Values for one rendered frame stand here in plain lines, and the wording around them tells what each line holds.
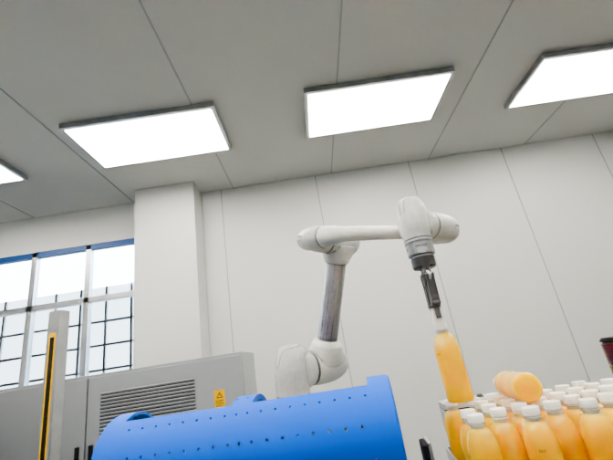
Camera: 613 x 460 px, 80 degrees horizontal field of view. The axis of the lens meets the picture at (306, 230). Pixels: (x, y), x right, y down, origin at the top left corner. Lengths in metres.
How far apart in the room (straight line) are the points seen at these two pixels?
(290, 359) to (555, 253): 3.71
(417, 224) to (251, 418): 0.77
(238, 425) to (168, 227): 3.27
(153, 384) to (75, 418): 0.55
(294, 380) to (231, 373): 1.09
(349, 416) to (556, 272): 3.95
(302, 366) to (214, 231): 2.87
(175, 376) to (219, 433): 1.72
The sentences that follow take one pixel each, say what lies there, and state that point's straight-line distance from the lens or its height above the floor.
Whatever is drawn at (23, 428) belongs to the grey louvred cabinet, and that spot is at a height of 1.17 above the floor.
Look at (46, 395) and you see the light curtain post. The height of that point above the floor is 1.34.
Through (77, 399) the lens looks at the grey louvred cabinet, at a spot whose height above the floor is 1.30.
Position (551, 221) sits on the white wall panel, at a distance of 4.99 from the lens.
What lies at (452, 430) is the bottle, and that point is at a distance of 1.38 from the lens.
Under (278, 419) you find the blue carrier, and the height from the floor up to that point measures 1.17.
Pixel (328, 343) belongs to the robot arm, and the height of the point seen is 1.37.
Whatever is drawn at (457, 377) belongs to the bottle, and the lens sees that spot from 1.20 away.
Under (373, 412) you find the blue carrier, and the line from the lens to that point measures 1.09.
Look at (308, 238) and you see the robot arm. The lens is 1.62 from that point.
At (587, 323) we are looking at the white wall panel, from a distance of 4.84.
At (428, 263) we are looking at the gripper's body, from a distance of 1.22.
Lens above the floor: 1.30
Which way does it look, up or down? 20 degrees up
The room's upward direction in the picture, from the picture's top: 9 degrees counter-clockwise
